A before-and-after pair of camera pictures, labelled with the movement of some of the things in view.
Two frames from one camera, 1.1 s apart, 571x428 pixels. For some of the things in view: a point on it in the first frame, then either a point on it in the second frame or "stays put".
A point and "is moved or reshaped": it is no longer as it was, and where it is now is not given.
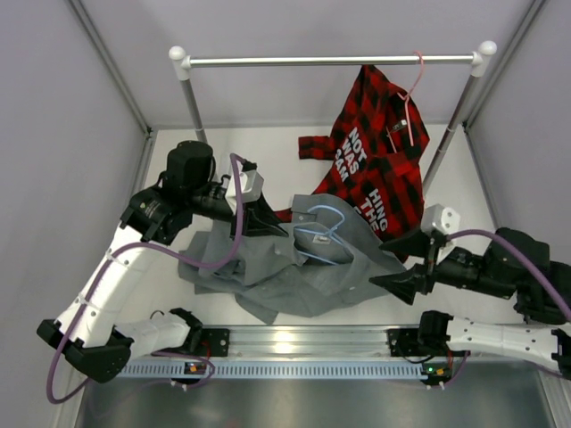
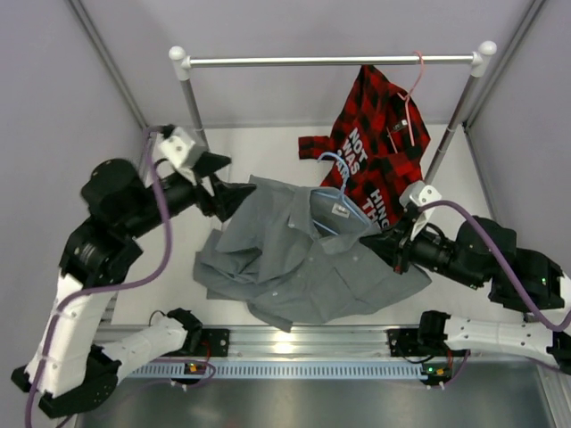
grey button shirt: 319,267 is moved or reshaped
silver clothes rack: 478,61 stays put
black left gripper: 258,219 → 227,197
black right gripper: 404,284 → 391,245
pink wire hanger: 406,103 stays put
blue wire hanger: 322,232 → 342,193
